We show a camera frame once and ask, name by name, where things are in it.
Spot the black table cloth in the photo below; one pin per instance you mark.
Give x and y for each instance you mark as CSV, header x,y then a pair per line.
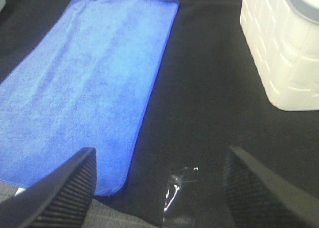
x,y
207,97

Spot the blue microfiber towel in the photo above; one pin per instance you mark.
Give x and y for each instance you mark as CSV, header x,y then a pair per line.
x,y
86,84

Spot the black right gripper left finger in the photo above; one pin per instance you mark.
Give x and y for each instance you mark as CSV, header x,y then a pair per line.
x,y
59,200

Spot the white perforated plastic basket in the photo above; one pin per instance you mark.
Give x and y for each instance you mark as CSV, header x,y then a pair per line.
x,y
2,4

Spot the white box at right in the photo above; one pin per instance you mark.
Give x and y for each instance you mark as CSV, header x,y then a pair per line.
x,y
283,38

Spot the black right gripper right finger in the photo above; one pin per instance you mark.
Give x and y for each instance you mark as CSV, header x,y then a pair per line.
x,y
259,198

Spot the clear tape strip right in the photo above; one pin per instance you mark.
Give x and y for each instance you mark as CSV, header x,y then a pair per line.
x,y
179,204

